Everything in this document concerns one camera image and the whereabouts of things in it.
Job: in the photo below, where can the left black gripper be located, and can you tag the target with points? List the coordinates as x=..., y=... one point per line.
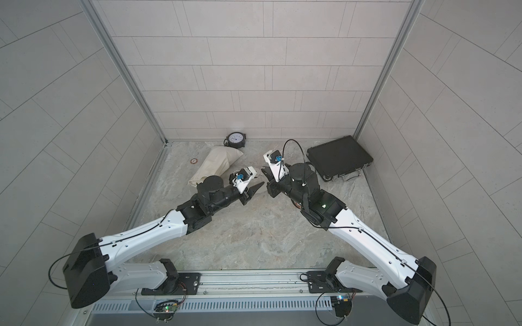
x=243, y=194

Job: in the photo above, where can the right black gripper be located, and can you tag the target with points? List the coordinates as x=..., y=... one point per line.
x=274, y=185

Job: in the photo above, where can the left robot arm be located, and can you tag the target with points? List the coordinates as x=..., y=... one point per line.
x=99, y=266

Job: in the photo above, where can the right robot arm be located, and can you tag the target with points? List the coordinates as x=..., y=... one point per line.
x=325, y=211

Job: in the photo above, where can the black round clock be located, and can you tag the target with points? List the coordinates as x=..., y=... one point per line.
x=235, y=140

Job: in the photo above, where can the black hard case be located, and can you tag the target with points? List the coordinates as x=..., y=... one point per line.
x=338, y=158

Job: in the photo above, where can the right controller board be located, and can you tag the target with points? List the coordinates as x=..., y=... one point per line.
x=342, y=306

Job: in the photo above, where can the controller board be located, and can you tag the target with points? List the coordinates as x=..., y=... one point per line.
x=165, y=311
x=342, y=306

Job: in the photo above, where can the left controller board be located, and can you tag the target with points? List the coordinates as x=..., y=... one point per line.
x=165, y=311

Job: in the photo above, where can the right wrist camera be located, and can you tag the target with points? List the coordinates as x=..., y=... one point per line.
x=275, y=162

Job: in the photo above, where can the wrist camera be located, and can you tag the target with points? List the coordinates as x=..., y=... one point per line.
x=275, y=162
x=244, y=176

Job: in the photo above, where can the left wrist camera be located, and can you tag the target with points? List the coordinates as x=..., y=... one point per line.
x=244, y=176

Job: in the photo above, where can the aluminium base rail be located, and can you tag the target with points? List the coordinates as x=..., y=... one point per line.
x=253, y=283

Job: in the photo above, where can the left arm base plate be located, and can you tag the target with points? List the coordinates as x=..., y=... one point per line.
x=177, y=285

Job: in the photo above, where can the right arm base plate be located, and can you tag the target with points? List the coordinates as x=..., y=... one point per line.
x=323, y=282

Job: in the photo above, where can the right corner aluminium post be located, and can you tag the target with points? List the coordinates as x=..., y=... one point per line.
x=403, y=32

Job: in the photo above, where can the corner aluminium post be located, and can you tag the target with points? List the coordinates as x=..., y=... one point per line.
x=105, y=38
x=403, y=32

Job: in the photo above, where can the left corner aluminium post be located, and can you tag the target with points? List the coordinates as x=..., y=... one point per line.
x=105, y=38

